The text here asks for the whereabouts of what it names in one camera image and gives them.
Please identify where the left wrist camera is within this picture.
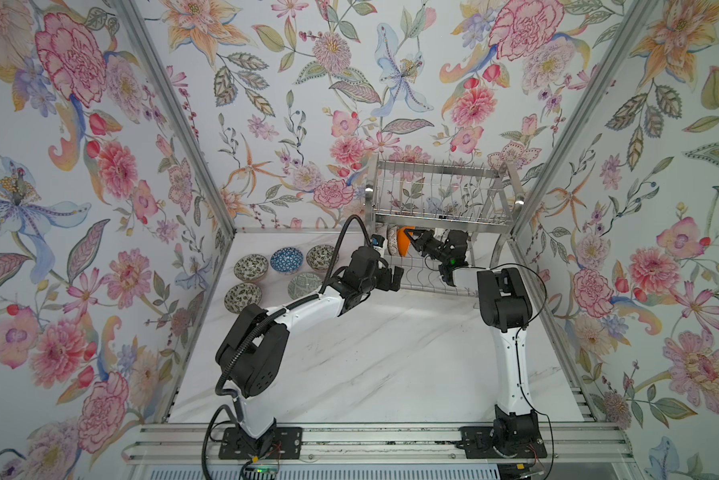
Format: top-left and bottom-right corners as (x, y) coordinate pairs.
(371, 234), (387, 258)

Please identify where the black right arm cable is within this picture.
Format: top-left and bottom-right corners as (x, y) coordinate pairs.
(430, 227), (555, 480)

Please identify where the blue pattern bowl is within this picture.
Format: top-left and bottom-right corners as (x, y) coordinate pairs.
(269, 247), (304, 275)

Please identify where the dark floral bowl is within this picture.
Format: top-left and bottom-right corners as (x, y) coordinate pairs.
(223, 282), (262, 314)

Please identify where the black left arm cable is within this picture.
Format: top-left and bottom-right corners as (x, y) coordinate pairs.
(200, 214), (373, 480)

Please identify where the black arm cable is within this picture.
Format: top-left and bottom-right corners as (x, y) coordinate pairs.
(200, 214), (373, 480)
(430, 227), (555, 480)

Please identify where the plain white bowl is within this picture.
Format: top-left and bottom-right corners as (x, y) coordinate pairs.
(397, 227), (411, 257)

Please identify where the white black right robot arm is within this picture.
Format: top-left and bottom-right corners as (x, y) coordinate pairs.
(403, 227), (547, 459)

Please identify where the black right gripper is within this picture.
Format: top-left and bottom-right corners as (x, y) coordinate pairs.
(406, 229), (453, 268)

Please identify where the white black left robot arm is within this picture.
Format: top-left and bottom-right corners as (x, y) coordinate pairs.
(214, 245), (405, 458)

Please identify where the green leaf pattern bowl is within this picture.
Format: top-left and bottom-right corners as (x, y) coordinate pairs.
(233, 254), (269, 283)

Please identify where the dark speckled bowl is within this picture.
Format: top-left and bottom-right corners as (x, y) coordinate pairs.
(306, 244), (335, 272)

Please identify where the two-tier steel dish rack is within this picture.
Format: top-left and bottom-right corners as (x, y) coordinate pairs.
(365, 155), (525, 297)

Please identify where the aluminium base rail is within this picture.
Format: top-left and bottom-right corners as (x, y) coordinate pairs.
(123, 422), (635, 467)

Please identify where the brown mandala pattern bowl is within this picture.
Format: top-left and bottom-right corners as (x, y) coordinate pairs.
(387, 225), (399, 256)

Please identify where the pale green pattern bowl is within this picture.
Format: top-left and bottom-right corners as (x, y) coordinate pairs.
(287, 272), (322, 300)

